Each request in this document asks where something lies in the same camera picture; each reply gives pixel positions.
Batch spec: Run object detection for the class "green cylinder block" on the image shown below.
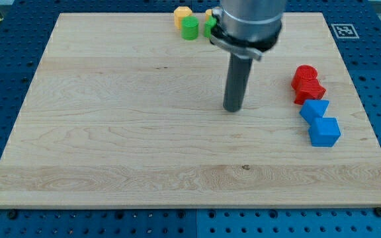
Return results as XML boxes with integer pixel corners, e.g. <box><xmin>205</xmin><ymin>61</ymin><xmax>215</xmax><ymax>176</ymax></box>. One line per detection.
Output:
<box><xmin>181</xmin><ymin>16</ymin><xmax>199</xmax><ymax>40</ymax></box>

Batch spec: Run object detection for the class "red star block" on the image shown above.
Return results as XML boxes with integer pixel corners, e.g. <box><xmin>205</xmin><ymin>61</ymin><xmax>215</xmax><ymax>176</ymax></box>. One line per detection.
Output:
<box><xmin>294</xmin><ymin>79</ymin><xmax>326</xmax><ymax>105</ymax></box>

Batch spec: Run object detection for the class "white fiducial marker tag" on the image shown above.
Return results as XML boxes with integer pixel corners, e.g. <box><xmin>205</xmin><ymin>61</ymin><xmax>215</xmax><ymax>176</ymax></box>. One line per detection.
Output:
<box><xmin>331</xmin><ymin>23</ymin><xmax>359</xmax><ymax>39</ymax></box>

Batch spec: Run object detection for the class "black screw bottom left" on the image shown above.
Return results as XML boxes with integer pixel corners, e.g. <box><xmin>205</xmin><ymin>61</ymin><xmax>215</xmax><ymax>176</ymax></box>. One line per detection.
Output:
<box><xmin>7</xmin><ymin>210</ymin><xmax>18</xmax><ymax>220</ymax></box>

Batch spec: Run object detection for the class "red cylinder block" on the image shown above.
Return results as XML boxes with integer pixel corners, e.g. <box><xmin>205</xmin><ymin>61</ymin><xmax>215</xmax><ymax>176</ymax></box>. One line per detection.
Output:
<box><xmin>291</xmin><ymin>65</ymin><xmax>318</xmax><ymax>90</ymax></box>

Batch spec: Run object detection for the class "green star block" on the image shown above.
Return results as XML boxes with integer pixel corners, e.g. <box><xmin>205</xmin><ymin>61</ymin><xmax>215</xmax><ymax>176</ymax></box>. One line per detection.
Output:
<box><xmin>204</xmin><ymin>16</ymin><xmax>217</xmax><ymax>38</ymax></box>

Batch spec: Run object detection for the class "dark grey cylindrical pointer tool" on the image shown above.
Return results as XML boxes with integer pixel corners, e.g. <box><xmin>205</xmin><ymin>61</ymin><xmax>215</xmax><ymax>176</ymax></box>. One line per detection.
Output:
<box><xmin>223</xmin><ymin>54</ymin><xmax>253</xmax><ymax>112</ymax></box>

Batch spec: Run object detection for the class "blue triangle block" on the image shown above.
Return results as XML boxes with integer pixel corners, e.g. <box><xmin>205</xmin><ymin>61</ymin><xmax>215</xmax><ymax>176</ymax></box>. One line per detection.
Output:
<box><xmin>300</xmin><ymin>99</ymin><xmax>329</xmax><ymax>125</ymax></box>

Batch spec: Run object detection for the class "yellow hexagon block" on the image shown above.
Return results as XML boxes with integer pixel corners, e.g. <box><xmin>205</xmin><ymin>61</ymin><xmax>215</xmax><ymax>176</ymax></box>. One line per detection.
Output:
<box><xmin>173</xmin><ymin>6</ymin><xmax>192</xmax><ymax>30</ymax></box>

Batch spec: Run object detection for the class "black screw bottom right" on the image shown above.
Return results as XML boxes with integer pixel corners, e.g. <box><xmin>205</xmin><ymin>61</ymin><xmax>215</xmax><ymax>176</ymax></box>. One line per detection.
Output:
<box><xmin>374</xmin><ymin>207</ymin><xmax>381</xmax><ymax>218</ymax></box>

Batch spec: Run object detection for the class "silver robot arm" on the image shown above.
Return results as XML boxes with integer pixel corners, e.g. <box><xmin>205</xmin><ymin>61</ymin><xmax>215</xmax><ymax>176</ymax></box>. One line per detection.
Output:
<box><xmin>210</xmin><ymin>0</ymin><xmax>286</xmax><ymax>61</ymax></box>

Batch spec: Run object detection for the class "black screw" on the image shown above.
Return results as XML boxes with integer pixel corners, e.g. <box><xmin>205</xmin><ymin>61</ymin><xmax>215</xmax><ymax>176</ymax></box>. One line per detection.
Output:
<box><xmin>374</xmin><ymin>207</ymin><xmax>381</xmax><ymax>218</ymax></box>
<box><xmin>7</xmin><ymin>210</ymin><xmax>18</xmax><ymax>220</ymax></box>

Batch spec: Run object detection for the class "light wooden board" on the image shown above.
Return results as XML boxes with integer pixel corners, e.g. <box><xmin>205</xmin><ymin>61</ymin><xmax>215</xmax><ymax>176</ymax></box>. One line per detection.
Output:
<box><xmin>0</xmin><ymin>13</ymin><xmax>381</xmax><ymax>210</ymax></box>

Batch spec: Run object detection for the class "yellow heart block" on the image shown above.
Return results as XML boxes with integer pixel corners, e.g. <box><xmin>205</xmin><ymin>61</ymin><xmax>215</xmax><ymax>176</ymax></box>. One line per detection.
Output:
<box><xmin>205</xmin><ymin>9</ymin><xmax>212</xmax><ymax>20</ymax></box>

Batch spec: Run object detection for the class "blue cube block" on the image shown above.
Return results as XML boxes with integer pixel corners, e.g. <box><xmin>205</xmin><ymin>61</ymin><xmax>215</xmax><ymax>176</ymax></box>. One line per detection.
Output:
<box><xmin>308</xmin><ymin>117</ymin><xmax>341</xmax><ymax>147</ymax></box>

